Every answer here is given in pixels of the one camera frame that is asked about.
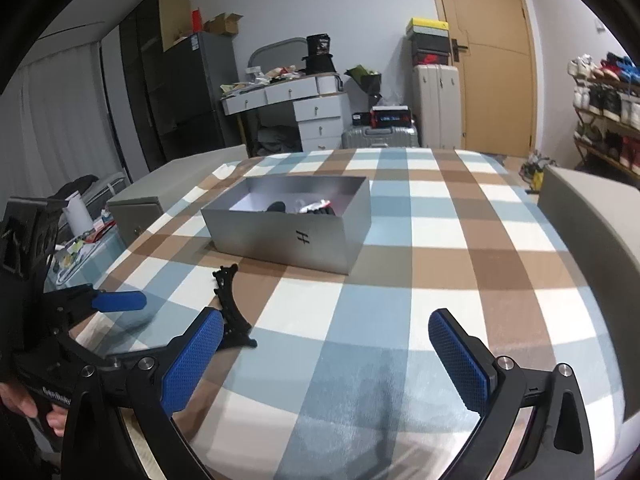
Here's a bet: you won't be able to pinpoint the beige upright suitcase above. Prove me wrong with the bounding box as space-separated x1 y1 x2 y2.
412 65 462 148

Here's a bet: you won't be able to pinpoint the cardboard boxes on fridge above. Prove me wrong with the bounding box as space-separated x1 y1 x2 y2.
158 0 242 51

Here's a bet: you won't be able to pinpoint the black red box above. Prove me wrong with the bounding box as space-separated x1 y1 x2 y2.
352 105 413 128

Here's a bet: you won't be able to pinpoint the yellow-lid shoebox stack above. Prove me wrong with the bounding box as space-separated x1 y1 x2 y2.
406 18 451 66

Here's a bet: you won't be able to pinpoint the white bottle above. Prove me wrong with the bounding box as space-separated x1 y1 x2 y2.
63 192 94 237

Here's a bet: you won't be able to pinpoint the black refrigerator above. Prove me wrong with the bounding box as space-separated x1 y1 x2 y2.
119 26 242 171

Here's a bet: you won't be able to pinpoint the silver cardboard box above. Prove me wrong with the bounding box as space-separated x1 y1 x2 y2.
201 174 371 275

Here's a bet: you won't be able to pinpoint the silver flat suitcase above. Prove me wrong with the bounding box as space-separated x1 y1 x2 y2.
342 126 420 148

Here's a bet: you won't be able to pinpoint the black hair claw clip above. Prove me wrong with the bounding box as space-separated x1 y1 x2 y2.
213 263 257 351

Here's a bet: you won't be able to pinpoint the black flower bouquet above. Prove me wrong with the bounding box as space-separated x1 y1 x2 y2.
345 65 382 96

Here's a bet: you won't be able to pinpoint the white curtain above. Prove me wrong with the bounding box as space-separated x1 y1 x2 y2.
0 44 124 203

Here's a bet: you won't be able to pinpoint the black hat box stack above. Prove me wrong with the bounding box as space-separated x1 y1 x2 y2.
303 34 336 75

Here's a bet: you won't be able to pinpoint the shoe rack with sneakers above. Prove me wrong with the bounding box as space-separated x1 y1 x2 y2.
567 52 639 188

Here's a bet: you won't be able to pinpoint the wooden door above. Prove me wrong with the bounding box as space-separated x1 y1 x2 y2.
439 0 536 157

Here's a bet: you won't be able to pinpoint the black bead necklace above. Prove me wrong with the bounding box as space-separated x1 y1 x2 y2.
264 199 336 217

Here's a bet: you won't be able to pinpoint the white drawer desk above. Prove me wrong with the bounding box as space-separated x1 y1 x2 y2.
221 73 352 152

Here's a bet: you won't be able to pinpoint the grey bed footboard left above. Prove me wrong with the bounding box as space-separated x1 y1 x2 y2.
107 144 247 247

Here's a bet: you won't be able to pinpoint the grey bed frame right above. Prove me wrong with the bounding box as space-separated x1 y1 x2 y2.
538 167 639 420

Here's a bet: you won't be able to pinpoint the person's left hand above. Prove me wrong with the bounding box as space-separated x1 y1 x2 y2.
0 380 68 438

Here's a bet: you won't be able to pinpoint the large white red-rimmed badge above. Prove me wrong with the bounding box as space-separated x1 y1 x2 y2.
299 200 331 214

